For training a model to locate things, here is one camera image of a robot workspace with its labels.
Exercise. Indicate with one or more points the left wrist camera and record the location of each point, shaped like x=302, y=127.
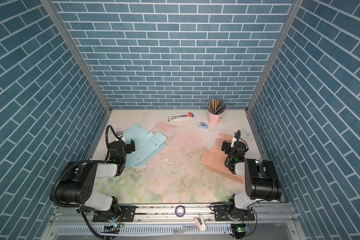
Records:
x=120, y=136

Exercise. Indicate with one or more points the pink flat paper box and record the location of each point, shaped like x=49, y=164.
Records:
x=214, y=160

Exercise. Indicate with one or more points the metal base rail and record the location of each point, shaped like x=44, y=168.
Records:
x=161, y=219

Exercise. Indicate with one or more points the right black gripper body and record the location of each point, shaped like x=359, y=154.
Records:
x=226, y=146

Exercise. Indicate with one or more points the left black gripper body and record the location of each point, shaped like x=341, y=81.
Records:
x=130, y=146

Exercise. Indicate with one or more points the light blue paper box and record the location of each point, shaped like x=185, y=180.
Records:
x=147, y=144

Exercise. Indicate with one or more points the white pencil box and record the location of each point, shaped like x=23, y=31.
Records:
x=179, y=117

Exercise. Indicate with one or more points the blue small stapler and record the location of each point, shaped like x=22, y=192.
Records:
x=203, y=125

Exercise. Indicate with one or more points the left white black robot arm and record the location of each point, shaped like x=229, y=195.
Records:
x=75, y=186

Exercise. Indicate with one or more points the colored pencils bundle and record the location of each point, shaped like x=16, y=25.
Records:
x=216, y=106

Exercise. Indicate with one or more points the pink pen cup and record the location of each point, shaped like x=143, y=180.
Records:
x=213, y=119

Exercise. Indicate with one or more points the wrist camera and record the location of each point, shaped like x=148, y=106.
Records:
x=236, y=138
x=120, y=136

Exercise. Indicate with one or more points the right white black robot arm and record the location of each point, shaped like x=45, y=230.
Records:
x=261, y=181

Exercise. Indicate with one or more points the purple tape roll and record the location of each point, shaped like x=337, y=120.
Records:
x=180, y=211

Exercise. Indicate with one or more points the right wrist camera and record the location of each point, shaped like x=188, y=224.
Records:
x=236, y=138

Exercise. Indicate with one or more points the white pink small tool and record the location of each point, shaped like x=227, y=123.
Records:
x=199, y=221

